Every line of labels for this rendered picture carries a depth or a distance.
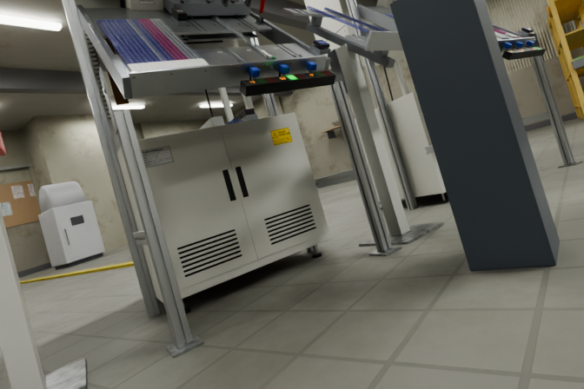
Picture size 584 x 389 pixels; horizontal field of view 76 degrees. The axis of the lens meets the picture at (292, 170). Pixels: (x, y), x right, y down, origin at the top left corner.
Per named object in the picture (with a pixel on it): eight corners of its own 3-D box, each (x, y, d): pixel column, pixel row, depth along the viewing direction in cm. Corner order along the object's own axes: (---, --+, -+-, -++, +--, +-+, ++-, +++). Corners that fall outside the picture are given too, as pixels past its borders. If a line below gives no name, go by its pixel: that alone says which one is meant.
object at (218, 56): (322, 67, 136) (324, 58, 134) (130, 88, 102) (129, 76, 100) (294, 49, 148) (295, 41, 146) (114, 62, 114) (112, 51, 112)
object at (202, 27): (270, 40, 161) (271, 28, 158) (102, 49, 127) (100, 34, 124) (236, 17, 182) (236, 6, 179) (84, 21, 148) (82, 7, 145)
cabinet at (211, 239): (335, 252, 159) (295, 112, 161) (170, 323, 123) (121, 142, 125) (270, 249, 215) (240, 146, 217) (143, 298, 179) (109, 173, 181)
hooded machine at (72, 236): (107, 254, 695) (86, 175, 700) (69, 267, 642) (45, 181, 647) (89, 259, 743) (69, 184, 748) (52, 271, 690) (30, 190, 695)
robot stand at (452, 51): (560, 241, 96) (479, -18, 98) (556, 266, 82) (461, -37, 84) (484, 248, 107) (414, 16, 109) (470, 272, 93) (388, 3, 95)
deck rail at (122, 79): (132, 98, 103) (129, 76, 99) (124, 99, 102) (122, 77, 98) (84, 21, 148) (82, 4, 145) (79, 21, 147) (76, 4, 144)
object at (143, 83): (323, 75, 136) (327, 56, 132) (132, 98, 103) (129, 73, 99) (321, 74, 137) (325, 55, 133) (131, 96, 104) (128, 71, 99)
